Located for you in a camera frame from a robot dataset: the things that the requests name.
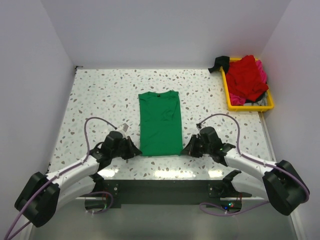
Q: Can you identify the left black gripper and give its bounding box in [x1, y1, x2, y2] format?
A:
[110, 136, 142, 160]

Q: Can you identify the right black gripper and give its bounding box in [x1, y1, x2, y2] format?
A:
[180, 134, 212, 158]

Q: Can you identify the green t shirt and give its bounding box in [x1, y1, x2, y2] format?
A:
[138, 90, 183, 157]

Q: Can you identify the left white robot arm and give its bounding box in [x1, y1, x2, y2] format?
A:
[14, 130, 142, 228]

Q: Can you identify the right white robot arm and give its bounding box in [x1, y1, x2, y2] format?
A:
[180, 126, 310, 216]

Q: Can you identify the grey garment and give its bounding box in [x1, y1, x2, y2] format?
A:
[251, 92, 268, 107]

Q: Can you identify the red t shirt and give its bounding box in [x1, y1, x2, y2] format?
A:
[225, 55, 269, 102]

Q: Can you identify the yellow plastic bin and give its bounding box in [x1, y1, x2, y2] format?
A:
[220, 57, 274, 112]

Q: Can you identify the black garment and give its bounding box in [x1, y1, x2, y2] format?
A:
[208, 55, 230, 74]

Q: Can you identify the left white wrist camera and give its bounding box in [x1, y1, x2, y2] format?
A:
[116, 123, 129, 135]

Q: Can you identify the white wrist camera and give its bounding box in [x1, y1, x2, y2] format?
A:
[196, 122, 203, 130]
[116, 123, 129, 135]

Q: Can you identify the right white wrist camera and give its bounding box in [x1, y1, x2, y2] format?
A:
[196, 122, 203, 130]

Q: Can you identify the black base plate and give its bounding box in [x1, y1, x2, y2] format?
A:
[81, 180, 252, 208]

